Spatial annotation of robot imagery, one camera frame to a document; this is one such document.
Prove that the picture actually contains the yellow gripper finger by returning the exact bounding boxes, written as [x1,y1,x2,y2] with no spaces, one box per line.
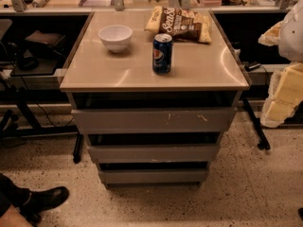
[258,22,282,46]
[260,62,303,128]

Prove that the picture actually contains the grey drawer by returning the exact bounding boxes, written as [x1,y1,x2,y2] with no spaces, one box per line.
[87,144,220,164]
[98,170,208,184]
[72,107,237,134]

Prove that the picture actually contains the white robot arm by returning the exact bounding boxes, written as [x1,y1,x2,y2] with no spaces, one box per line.
[258,0,303,128]

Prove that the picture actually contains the grey top drawer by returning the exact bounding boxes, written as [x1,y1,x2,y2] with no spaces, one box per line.
[72,107,237,134]

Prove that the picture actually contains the grey drawer cabinet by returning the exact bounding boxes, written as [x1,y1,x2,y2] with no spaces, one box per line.
[59,9,251,189]

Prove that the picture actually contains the grey bottom drawer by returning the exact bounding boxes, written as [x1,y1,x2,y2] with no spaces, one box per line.
[98,170,208,184]

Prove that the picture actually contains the black power adapter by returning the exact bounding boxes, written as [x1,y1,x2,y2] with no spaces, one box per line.
[243,61,261,72]

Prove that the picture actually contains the black table leg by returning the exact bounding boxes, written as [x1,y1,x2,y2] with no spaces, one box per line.
[242,98,271,150]

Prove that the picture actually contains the brown chips bag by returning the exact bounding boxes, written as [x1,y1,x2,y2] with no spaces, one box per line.
[145,6,211,44]

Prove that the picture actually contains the blue Pepsi can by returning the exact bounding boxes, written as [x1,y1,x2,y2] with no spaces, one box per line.
[152,33,172,74]

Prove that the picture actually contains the white bowl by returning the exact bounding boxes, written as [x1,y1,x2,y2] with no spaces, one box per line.
[98,25,133,53]

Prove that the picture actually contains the black stand leg left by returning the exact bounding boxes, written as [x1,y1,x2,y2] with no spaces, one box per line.
[73,133,83,164]

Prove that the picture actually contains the dark brown box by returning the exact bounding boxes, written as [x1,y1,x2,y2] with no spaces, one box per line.
[25,30,66,59]

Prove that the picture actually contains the black headphones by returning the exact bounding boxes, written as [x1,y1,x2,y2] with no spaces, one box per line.
[14,44,39,71]

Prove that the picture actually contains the black shoe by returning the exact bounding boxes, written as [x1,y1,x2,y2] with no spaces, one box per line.
[19,186,69,226]

